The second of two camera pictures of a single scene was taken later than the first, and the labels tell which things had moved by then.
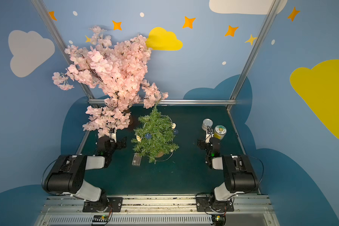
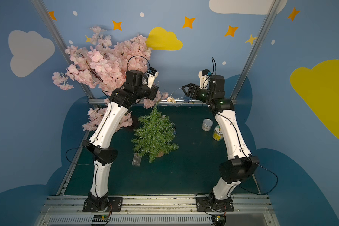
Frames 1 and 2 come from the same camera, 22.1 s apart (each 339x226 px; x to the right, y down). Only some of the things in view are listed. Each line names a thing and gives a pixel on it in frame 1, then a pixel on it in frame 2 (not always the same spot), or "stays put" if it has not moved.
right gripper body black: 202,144 to 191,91
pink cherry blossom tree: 119,69 stays put
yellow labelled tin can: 220,131 stays put
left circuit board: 100,220 stays put
